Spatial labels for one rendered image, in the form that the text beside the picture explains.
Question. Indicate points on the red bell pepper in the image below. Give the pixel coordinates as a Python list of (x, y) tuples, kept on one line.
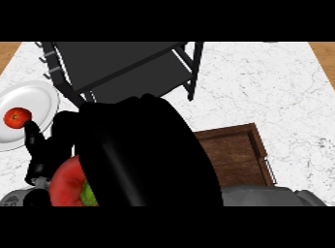
[(68, 187)]

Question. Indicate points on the brown wooden tray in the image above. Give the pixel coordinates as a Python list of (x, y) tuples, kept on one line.
[(232, 155)]

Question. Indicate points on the black tiered shelf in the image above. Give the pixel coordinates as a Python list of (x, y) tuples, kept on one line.
[(118, 61)]

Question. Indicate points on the red tomato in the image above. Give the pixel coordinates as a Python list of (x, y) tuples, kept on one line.
[(17, 117)]

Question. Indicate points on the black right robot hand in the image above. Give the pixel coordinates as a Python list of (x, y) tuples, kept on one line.
[(146, 151)]

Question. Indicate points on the white round plate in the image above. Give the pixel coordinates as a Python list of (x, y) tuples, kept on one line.
[(27, 97)]

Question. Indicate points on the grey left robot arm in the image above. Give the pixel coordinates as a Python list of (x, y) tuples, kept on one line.
[(14, 198)]

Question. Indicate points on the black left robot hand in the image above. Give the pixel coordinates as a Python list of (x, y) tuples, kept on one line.
[(36, 161)]

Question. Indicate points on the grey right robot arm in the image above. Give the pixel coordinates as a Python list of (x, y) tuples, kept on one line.
[(266, 197)]

